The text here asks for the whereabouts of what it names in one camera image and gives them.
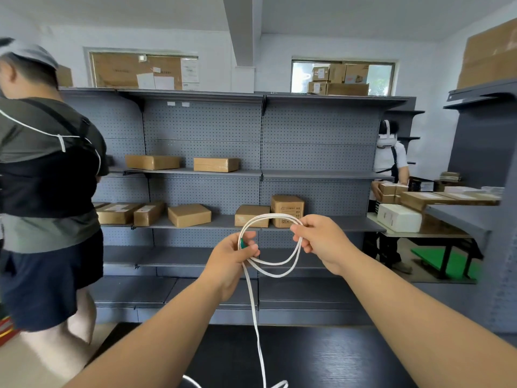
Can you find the person's right hand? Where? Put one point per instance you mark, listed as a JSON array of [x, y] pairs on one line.
[[327, 242]]

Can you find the person's left hand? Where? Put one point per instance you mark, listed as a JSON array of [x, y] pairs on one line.
[[226, 262]]

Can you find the person's left thumb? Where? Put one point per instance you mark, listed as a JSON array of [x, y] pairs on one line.
[[247, 237]]

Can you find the person's right thumb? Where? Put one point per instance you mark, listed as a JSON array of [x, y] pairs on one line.
[[301, 228]]

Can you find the person's left forearm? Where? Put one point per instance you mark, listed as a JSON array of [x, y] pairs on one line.
[[161, 339]]

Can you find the person's right forearm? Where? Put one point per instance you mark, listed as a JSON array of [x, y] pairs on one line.
[[412, 319]]

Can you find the plain cardboard box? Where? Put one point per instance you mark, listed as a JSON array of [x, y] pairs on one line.
[[189, 215], [251, 216]]

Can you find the tall printed cardboard box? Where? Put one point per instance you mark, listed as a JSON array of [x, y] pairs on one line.
[[286, 208]]

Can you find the grey pegboard shelf unit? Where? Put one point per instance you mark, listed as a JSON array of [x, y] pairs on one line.
[[315, 149]]

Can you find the stack of small cardboard boxes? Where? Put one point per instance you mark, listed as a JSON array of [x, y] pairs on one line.
[[391, 191]]

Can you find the white box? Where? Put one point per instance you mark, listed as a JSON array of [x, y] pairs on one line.
[[400, 218]]

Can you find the narrow labelled cardboard box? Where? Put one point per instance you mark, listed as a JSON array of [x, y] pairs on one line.
[[148, 214]]

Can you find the long flat cardboard box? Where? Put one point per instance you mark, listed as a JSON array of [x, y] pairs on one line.
[[152, 162]]

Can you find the white headset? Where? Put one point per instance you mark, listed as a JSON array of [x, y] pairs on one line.
[[385, 142]]

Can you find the long labelled cardboard box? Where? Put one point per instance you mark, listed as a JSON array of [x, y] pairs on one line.
[[424, 200]]

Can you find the black box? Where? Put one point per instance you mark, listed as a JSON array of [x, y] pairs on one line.
[[421, 184]]

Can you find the labelled flat cardboard box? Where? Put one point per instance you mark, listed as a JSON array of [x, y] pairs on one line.
[[117, 213]]

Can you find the table with black legs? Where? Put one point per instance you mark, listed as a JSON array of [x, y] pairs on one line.
[[436, 232]]

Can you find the small labelled cardboard box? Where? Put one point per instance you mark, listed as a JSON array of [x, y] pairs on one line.
[[320, 73], [317, 88]]

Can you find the wide cardboard box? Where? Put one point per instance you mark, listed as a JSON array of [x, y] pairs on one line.
[[347, 89]]

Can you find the brown cardboard box stack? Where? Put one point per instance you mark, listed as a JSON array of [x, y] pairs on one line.
[[447, 180]]

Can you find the green board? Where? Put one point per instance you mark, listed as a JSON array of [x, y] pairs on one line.
[[452, 262]]

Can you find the cardboard box with picture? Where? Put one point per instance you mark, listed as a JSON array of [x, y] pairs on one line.
[[356, 74]]

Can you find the window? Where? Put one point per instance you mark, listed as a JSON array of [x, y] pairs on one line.
[[381, 80]]

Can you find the thin flat cardboard box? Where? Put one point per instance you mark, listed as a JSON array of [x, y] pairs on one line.
[[472, 197]]

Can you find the dark grey shelf unit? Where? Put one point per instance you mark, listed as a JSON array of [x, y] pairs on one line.
[[480, 149]]

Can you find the huge cardboard box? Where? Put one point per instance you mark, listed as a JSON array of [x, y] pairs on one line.
[[490, 56]]

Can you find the red striped mat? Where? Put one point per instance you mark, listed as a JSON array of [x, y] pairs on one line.
[[6, 331]]

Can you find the grey cap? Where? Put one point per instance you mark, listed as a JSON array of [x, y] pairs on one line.
[[32, 52]]

